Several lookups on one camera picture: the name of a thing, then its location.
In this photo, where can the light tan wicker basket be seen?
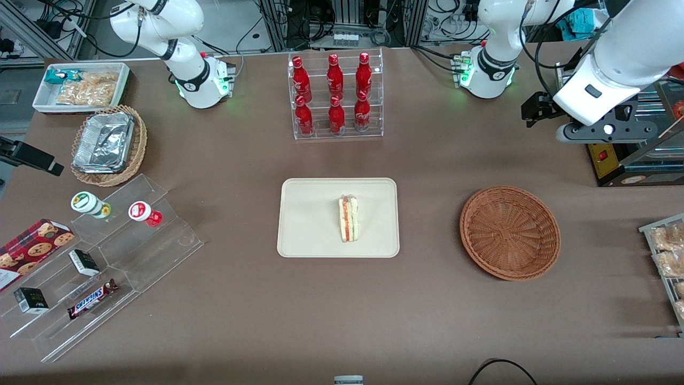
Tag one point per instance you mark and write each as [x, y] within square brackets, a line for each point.
[136, 152]

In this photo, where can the white rectangular snack bin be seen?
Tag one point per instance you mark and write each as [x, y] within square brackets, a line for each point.
[45, 99]

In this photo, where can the clear acrylic bottle rack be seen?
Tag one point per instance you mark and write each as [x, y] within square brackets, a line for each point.
[320, 131]

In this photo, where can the cream rectangular serving tray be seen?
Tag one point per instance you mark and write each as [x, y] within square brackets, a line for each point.
[310, 219]

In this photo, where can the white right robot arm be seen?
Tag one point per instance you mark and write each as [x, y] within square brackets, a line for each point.
[160, 21]

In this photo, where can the red label white cup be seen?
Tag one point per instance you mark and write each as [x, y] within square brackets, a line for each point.
[141, 211]

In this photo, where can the Snickers chocolate bar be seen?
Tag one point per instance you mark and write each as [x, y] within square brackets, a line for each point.
[91, 300]

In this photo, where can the grey snack tray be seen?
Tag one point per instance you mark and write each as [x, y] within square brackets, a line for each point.
[646, 231]

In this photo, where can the round brown wicker basket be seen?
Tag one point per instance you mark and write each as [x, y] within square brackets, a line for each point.
[507, 235]

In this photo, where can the clear bag of crackers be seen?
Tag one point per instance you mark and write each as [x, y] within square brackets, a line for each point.
[85, 95]
[101, 78]

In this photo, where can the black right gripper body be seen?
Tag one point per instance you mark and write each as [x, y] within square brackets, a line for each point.
[33, 156]

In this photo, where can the red cola bottle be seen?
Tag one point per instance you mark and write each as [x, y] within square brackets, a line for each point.
[336, 115]
[335, 76]
[362, 113]
[364, 74]
[304, 116]
[301, 77]

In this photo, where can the clear bag of snacks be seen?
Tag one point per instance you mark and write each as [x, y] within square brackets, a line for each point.
[670, 263]
[679, 289]
[668, 238]
[680, 309]

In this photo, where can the aluminium frame beam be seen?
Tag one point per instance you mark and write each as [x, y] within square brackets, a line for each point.
[32, 35]

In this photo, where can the stack of foil containers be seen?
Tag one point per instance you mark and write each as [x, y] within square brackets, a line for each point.
[104, 141]

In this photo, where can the black sealing machine yellow panel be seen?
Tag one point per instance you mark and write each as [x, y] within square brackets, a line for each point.
[604, 160]

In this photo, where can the small grey object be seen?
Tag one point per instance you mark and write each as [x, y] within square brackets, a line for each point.
[348, 380]

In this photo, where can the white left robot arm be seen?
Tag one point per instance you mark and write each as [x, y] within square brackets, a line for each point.
[630, 48]

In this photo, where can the white power strip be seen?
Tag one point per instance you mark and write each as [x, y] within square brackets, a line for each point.
[347, 39]

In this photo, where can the teal snack packet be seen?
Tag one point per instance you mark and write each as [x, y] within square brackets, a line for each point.
[60, 76]

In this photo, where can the clear acrylic stepped stand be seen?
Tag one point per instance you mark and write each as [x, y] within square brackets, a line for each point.
[160, 251]
[53, 331]

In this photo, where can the red cookie box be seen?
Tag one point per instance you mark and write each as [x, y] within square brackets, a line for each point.
[32, 251]

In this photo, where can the green label white cup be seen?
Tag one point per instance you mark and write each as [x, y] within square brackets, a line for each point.
[86, 203]

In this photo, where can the triangle sandwich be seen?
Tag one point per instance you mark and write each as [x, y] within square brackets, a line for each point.
[349, 219]

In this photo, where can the small black box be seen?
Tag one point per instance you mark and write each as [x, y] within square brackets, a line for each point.
[31, 300]
[84, 262]

